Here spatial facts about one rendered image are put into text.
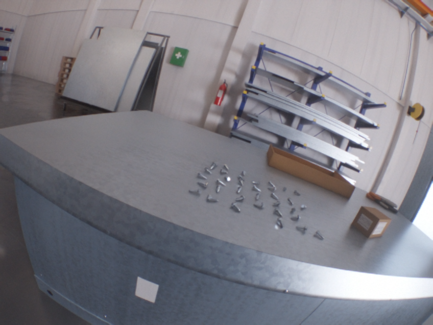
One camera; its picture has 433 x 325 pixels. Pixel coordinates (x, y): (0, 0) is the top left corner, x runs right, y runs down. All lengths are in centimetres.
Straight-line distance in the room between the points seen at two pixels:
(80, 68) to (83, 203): 365
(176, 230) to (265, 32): 525
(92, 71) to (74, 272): 331
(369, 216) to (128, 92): 312
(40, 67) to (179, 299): 931
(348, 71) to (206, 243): 559
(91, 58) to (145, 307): 361
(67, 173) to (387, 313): 93
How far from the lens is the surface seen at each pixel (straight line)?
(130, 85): 325
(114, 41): 368
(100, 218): 35
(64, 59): 615
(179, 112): 531
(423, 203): 173
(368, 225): 64
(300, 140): 413
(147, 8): 633
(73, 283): 71
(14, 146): 51
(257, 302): 49
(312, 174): 92
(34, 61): 1002
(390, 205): 139
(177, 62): 531
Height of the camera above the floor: 83
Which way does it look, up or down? 16 degrees down
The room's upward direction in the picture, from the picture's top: 19 degrees clockwise
